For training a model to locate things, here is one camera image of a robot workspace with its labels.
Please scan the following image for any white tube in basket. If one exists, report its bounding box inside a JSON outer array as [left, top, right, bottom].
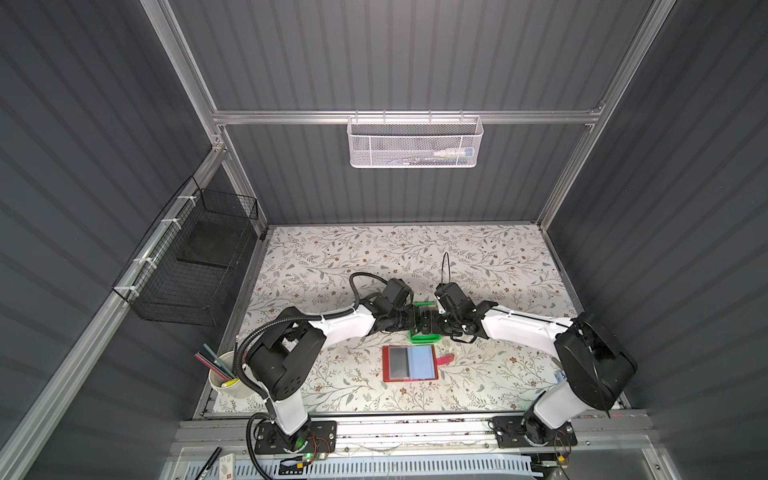
[[433, 147, 475, 159]]

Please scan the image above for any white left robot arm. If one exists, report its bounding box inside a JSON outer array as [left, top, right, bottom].
[[233, 272, 415, 442]]

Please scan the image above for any white slotted cable duct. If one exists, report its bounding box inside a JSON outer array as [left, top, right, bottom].
[[185, 454, 541, 480]]

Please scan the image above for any white wire mesh basket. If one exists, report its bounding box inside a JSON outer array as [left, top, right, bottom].
[[346, 115, 484, 169]]

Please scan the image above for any green card tray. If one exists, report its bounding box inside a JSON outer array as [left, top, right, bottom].
[[409, 302, 442, 345]]

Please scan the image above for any red card holder wallet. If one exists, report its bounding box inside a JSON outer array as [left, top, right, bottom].
[[382, 345, 455, 383]]

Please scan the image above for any black corrugated cable conduit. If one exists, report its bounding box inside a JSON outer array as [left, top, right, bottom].
[[232, 271, 391, 400]]

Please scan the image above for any black wire basket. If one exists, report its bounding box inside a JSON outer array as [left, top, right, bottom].
[[113, 186, 259, 327]]

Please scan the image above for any grey VIP credit card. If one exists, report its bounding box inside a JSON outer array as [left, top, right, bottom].
[[387, 347, 410, 381]]

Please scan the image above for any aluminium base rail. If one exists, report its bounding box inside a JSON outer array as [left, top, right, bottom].
[[179, 410, 652, 457]]

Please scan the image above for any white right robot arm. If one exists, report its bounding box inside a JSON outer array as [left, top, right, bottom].
[[428, 281, 638, 444]]

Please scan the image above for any white pen cup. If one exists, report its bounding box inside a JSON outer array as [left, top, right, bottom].
[[195, 344, 253, 399]]

